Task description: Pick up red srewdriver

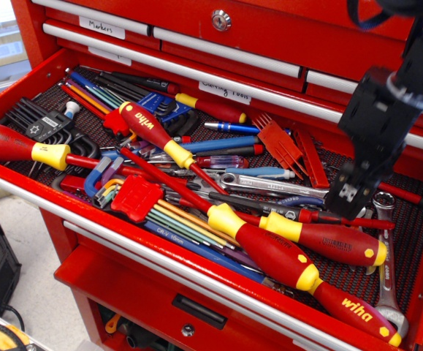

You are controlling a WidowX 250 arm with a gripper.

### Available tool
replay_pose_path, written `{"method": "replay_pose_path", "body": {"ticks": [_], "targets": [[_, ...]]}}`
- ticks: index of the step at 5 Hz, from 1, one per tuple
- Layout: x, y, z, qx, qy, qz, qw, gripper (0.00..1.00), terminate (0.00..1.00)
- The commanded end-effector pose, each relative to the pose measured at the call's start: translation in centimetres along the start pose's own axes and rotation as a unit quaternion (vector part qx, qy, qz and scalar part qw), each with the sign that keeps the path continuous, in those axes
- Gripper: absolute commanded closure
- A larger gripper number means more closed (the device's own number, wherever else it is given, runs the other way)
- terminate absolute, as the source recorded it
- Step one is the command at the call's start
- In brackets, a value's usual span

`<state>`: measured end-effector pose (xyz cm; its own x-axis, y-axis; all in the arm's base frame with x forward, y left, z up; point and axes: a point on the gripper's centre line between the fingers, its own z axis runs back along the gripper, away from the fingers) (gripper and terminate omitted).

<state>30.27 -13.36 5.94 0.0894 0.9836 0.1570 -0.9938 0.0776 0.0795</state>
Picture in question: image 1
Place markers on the blue hex key 10mm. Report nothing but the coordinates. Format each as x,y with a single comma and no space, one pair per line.
103,184

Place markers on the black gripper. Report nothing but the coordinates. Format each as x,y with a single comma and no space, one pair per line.
377,123

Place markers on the blue metal precision screwdriver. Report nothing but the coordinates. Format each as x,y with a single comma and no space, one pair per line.
242,129

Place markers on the red yellow wiha screwdriver centre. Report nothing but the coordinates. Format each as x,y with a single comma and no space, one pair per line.
144,124

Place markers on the red plastic comb holder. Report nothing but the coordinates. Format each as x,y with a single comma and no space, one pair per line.
279,144

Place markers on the red plastic strip holder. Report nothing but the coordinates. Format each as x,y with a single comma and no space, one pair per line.
312,162

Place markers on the small red black screwdriver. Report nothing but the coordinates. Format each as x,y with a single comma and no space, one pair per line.
401,193

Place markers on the large red yellow wiha screwdriver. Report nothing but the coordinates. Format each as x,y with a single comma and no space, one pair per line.
283,260

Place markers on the black red precision screwdriver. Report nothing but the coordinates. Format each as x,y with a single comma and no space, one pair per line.
254,150

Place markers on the white cutting tools label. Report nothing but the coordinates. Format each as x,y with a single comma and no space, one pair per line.
236,96

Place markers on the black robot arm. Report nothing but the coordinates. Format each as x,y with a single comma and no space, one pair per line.
407,82

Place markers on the silver combination wrench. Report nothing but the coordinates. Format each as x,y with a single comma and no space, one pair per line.
387,305

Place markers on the open red drawer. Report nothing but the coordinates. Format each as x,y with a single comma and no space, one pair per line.
177,294

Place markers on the white markers label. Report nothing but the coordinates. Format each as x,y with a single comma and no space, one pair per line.
102,27

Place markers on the silver cabinet lock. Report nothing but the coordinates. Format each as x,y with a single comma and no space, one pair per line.
221,20

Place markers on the clear red handle screwdriver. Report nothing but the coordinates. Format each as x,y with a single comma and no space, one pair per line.
213,162

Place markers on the black red screwdriver back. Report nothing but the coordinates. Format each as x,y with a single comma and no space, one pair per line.
155,84

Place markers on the red hex key holder front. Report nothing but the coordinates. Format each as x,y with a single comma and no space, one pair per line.
136,198

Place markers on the red hex key holder back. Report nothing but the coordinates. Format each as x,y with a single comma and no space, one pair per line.
115,124

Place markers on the red hex key holder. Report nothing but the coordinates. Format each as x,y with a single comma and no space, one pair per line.
136,198
115,124

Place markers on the blue handled screwdriver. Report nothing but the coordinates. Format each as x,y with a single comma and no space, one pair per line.
218,144

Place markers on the light blue handled tool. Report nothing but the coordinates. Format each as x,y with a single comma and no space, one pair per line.
275,173

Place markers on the red yellow screwdriver back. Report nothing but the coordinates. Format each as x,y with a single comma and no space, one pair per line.
220,111

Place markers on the red tool cabinet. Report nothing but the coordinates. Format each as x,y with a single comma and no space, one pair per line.
301,58

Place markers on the silver adjustable wrench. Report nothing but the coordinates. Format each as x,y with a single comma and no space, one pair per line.
262,186

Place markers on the black red drawer liner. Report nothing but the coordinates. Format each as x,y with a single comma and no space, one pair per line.
408,232

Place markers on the blue hex key holder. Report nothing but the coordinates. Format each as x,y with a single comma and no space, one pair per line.
164,108

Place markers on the black torx key holder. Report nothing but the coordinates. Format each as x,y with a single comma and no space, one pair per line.
50,127

